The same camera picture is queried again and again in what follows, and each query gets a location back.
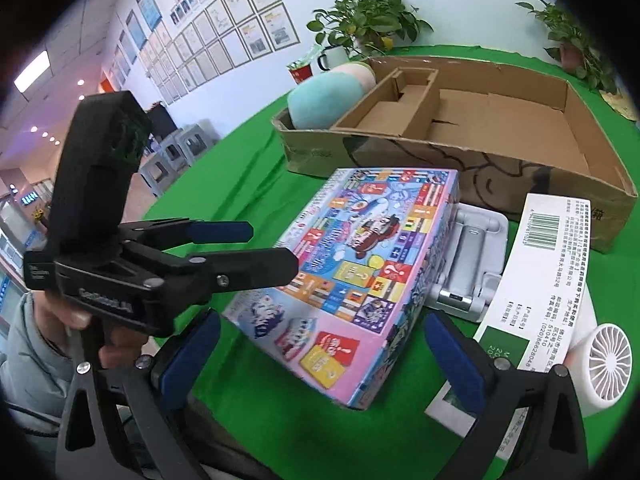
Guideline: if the white handheld fan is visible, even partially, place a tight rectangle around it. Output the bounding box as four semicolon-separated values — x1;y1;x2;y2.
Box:
563;288;632;418

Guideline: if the white green carton box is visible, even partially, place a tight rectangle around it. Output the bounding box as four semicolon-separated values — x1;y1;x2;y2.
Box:
425;193;591;437

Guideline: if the colourful board game box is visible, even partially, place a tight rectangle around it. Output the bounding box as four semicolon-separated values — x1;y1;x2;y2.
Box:
224;168;459;411

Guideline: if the white folding phone stand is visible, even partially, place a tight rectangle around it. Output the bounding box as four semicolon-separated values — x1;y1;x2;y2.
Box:
425;203;509;324

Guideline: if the pastel plush toy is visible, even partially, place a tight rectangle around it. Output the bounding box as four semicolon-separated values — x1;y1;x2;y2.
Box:
288;62;376;130

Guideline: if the cardboard divider insert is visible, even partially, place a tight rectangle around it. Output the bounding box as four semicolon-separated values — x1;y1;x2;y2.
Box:
331;67;440;140

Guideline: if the person's left hand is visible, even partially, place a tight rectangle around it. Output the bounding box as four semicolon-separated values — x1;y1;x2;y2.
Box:
32;290;149;368

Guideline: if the grey plastic stool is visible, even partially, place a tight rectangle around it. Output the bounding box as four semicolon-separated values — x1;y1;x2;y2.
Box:
139;153;188;197
175;125;215;166

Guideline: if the black monitor on floor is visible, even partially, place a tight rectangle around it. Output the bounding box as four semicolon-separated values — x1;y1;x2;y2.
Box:
146;102;178;142

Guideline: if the green tablecloth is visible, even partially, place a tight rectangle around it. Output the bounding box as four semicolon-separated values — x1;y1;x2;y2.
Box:
142;44;640;480

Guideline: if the red paper cup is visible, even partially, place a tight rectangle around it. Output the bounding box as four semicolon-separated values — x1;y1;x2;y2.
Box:
286;61;314;84

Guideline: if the white enamel mug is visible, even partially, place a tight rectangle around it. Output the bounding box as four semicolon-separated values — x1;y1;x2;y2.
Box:
317;46;349;72

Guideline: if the left potted green plant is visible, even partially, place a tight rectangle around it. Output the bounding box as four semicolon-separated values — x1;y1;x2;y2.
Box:
306;0;434;56

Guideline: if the potted green plant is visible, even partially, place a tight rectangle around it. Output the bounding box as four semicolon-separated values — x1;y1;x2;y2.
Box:
516;0;618;94
306;0;434;56

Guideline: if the large shallow cardboard box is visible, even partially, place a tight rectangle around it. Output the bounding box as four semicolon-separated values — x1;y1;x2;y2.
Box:
272;56;638;252

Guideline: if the right potted green plant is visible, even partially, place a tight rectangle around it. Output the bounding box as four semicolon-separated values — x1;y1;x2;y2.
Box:
516;0;618;94

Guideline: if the framed certificates wall group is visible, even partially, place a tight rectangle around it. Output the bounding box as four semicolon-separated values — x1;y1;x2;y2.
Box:
103;0;299;104

